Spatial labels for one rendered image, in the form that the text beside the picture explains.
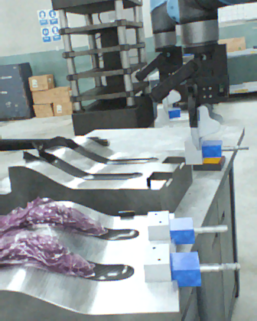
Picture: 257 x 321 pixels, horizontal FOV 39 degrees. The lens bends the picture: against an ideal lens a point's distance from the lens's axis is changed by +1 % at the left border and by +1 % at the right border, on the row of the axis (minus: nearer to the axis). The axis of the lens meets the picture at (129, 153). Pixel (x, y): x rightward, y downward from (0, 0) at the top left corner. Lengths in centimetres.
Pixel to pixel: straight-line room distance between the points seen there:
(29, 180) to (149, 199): 30
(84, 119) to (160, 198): 421
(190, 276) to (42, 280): 20
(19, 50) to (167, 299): 783
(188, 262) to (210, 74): 39
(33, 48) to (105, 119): 361
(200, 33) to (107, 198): 38
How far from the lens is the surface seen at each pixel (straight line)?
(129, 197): 75
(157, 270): 52
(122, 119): 474
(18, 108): 778
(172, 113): 122
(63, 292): 51
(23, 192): 90
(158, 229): 61
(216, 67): 76
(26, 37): 809
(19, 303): 51
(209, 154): 79
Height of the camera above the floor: 116
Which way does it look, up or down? 16 degrees down
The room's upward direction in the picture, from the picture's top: 7 degrees counter-clockwise
